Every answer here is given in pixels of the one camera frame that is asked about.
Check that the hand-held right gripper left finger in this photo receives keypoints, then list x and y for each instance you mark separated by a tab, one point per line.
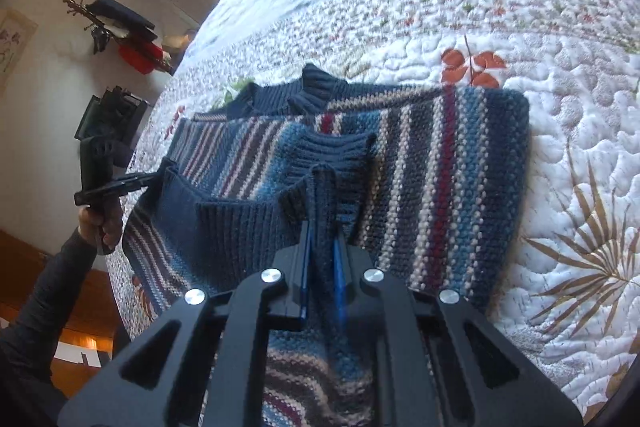
250	307

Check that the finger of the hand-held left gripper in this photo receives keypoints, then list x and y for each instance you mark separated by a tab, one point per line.
115	186

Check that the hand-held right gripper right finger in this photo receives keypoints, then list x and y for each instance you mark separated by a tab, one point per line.
400	317

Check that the blue striped knit sweater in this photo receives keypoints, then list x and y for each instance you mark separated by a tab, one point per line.
425	187

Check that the person's left forearm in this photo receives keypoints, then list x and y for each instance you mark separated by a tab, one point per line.
45	297

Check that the person's left hand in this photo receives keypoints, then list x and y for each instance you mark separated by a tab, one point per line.
114	222

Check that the red hanging garment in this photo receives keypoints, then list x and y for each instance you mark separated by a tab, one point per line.
140	57

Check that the dark hanging garment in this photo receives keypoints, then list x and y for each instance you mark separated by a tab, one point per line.
122	17

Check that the wooden coat rack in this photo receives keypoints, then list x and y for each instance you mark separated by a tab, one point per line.
80	7

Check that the floral quilted blanket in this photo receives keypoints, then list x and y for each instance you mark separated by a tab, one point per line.
550	107

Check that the framed wall picture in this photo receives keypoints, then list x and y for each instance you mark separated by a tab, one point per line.
12	47

